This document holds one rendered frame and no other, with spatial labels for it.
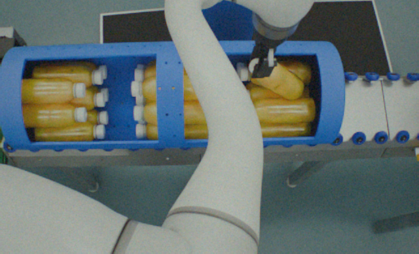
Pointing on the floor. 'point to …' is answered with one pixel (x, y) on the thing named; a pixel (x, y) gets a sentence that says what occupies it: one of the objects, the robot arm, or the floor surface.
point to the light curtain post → (397, 223)
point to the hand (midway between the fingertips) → (258, 62)
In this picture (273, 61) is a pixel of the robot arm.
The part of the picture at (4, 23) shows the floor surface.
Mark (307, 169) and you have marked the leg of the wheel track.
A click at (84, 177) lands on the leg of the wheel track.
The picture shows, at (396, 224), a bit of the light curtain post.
